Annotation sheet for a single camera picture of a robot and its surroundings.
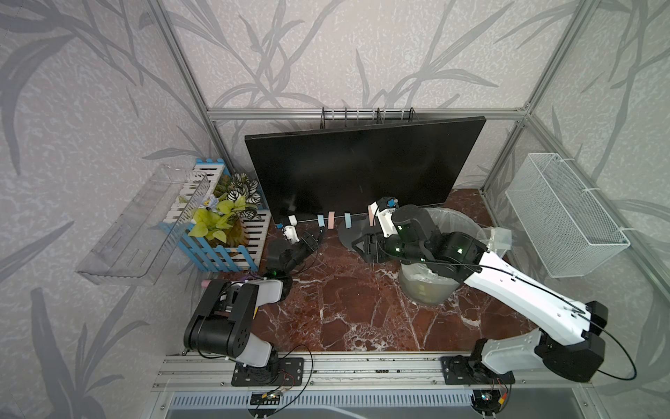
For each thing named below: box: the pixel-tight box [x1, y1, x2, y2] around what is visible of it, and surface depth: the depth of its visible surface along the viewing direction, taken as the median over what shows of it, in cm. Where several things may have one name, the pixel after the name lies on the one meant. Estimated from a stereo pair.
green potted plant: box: [188, 172, 262, 248], surface depth 83 cm
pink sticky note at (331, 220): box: [328, 211, 335, 230], surface depth 89 cm
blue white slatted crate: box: [158, 157, 272, 273], surface depth 84 cm
